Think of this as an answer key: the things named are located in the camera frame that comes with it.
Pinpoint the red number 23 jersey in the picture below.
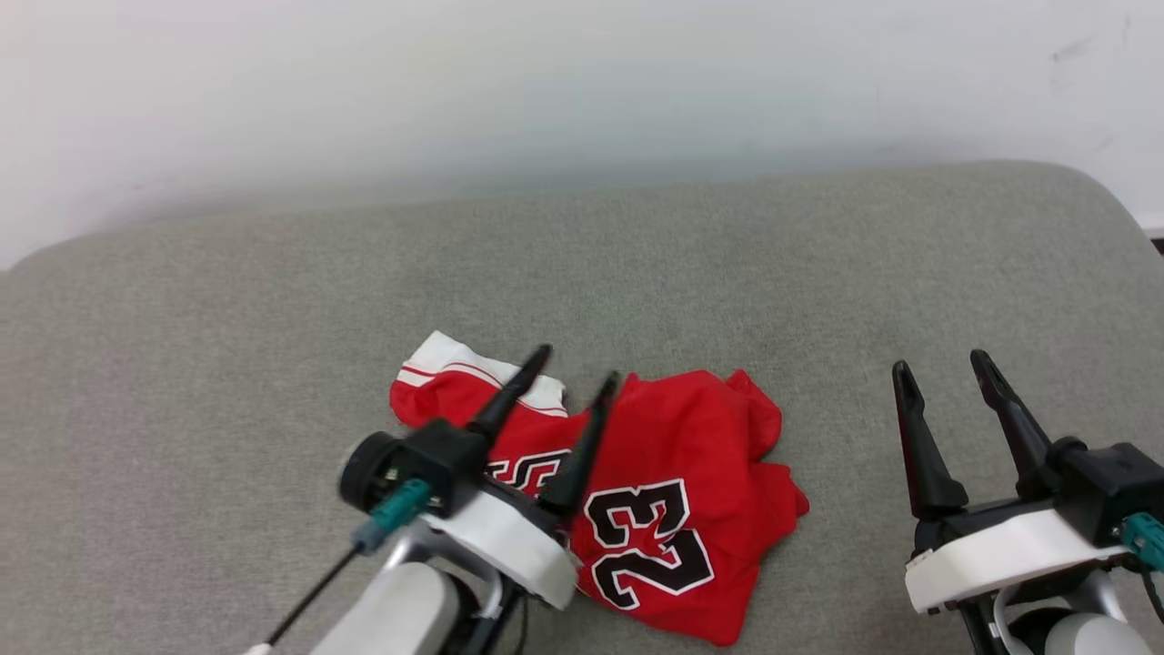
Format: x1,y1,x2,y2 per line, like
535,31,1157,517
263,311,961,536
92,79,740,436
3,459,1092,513
389,330,810,647

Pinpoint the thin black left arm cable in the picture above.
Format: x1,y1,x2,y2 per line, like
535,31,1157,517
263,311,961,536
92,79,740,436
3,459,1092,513
262,544,363,649

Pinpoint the teal left cable connector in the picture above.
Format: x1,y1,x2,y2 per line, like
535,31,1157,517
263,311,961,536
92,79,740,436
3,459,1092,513
353,479,434,556

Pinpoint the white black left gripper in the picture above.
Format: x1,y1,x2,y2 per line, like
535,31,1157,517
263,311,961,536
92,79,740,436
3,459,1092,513
420,343,623,609

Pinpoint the teal cable connector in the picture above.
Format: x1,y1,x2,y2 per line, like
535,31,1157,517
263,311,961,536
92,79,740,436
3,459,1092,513
1120,512,1164,571
353,479,434,556

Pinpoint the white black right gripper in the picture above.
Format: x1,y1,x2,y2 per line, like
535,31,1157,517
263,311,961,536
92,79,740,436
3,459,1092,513
892,349,1129,614

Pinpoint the teal right cable connector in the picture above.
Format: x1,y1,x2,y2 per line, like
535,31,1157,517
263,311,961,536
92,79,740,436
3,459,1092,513
1120,512,1164,571

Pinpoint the grey fabric sofa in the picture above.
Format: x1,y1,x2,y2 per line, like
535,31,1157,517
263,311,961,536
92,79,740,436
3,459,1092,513
0,161,1164,655

